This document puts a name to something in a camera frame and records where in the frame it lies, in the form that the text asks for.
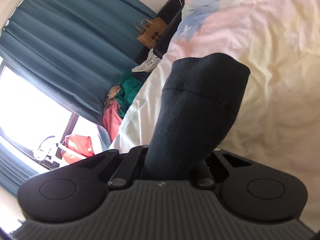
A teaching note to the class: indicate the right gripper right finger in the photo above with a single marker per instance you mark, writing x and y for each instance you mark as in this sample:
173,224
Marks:
212,172

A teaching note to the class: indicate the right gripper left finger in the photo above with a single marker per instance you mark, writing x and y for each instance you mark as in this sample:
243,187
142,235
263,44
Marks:
129,169

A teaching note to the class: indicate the black clothes garment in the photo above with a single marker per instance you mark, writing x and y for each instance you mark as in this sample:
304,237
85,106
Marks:
200,101

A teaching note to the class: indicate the red hanging garment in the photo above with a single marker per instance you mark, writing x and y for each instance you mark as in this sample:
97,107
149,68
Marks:
77,147

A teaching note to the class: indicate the green garment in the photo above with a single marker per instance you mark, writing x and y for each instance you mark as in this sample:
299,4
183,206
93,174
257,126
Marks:
129,88

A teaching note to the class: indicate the white cloth on armchair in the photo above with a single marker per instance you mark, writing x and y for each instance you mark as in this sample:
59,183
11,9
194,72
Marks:
148,65

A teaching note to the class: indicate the black framed window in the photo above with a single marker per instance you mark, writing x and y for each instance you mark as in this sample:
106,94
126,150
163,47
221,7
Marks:
28,116

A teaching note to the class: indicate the left teal curtain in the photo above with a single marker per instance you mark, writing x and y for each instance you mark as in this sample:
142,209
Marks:
13,172

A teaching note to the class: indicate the teal curtain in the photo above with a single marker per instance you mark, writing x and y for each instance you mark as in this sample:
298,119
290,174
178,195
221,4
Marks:
13,172
74,50

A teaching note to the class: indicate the right teal curtain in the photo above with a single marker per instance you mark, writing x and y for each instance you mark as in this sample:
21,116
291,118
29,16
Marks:
74,50

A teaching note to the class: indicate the brown paper bag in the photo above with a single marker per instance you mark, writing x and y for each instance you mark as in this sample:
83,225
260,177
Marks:
151,31

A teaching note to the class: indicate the pastel bed duvet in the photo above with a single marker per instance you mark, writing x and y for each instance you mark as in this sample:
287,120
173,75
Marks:
278,120

